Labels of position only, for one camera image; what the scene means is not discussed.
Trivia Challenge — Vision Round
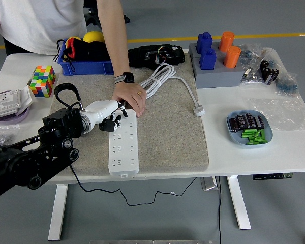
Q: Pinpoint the black table control panel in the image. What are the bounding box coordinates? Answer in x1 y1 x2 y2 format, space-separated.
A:
252 172 293 181

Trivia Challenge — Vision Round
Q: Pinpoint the black floor cable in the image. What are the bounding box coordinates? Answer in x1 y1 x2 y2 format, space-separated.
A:
217 176 222 244

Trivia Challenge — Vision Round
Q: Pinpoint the empty clear plastic bag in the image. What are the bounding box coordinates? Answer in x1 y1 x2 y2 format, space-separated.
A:
246 98 305 132

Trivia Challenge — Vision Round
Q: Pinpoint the large yellow ball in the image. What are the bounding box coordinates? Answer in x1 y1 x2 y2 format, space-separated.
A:
82 30 105 44

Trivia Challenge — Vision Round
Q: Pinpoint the clear bag of silver parts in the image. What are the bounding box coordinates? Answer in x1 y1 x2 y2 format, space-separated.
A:
238 66 266 88

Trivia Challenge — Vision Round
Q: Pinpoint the grey block holder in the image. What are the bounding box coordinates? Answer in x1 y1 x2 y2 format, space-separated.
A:
192 54 246 89
188 42 242 59

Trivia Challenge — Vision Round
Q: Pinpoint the clear bag of black capacitors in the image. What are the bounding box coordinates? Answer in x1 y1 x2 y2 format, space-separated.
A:
256 48 283 87

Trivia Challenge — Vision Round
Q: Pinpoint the clear bag of blue components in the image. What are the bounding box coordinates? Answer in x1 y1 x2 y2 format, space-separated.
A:
274 72 300 97

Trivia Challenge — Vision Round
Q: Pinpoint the light blue tray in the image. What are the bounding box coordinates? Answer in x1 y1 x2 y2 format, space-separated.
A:
226 109 274 149

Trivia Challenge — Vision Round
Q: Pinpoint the clear bag of blue resistors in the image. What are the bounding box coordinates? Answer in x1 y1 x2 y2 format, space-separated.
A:
240 42 262 68

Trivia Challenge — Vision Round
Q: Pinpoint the white power strip cord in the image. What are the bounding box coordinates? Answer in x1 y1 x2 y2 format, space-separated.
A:
139 63 206 117

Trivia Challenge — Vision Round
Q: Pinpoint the person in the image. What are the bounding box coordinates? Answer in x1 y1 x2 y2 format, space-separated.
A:
0 0 147 117

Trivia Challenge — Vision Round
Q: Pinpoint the thin black adapter cord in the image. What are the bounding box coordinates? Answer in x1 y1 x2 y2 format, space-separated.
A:
70 164 203 207

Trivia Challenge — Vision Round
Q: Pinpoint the silver metal bracket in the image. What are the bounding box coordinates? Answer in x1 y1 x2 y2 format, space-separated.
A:
200 177 221 191

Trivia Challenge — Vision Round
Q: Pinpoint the orange cylinder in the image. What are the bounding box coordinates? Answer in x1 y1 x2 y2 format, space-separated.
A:
223 45 242 68
218 30 235 53

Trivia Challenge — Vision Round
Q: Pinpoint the black drawstring pouch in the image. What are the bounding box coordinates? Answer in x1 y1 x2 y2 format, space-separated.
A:
56 38 112 71

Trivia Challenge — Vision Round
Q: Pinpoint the purple round plate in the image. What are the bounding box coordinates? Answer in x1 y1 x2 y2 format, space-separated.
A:
0 98 31 125

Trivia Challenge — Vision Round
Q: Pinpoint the multicoloured puzzle cube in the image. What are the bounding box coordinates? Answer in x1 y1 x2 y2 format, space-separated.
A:
29 65 57 98

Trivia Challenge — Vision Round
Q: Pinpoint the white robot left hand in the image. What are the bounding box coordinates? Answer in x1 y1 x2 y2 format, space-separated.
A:
85 100 129 133

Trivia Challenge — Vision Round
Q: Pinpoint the small yellow ball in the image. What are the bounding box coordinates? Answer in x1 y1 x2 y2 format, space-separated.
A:
66 36 82 46

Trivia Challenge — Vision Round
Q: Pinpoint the white power strip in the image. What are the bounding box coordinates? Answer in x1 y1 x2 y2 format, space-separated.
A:
108 108 140 177

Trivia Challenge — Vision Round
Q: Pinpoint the black capacitor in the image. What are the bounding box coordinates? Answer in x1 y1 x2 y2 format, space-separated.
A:
235 114 247 128
254 115 266 129
229 118 241 133
245 113 256 128

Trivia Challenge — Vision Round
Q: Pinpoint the black wristwatch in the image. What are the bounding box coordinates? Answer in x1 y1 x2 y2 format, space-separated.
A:
113 72 135 84

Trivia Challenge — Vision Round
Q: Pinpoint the blue plastic bin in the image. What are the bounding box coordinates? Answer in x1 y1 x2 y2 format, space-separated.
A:
58 37 115 76

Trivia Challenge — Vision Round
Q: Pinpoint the white wall socket panel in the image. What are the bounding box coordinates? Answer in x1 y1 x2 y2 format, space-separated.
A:
0 89 21 114

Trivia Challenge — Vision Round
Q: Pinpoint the black electronic device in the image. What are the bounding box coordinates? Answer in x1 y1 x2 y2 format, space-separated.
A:
128 43 186 69

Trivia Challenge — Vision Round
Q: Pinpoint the blue square block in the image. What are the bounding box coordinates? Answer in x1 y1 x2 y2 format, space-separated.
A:
199 47 217 71
196 32 214 54

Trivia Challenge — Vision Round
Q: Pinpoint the grey-brown mat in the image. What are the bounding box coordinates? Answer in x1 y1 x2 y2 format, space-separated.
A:
35 52 210 176

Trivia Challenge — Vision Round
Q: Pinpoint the white table leg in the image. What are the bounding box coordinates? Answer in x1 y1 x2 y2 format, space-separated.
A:
226 175 252 231
47 185 69 241

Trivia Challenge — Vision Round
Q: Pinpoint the person's left hand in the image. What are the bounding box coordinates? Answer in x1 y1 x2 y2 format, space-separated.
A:
111 81 147 117

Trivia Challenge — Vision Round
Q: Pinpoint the white switch plate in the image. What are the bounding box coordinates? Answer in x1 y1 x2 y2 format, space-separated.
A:
15 85 34 116

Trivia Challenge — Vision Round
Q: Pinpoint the clear bag of screws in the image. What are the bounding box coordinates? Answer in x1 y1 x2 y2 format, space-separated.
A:
0 124 20 151

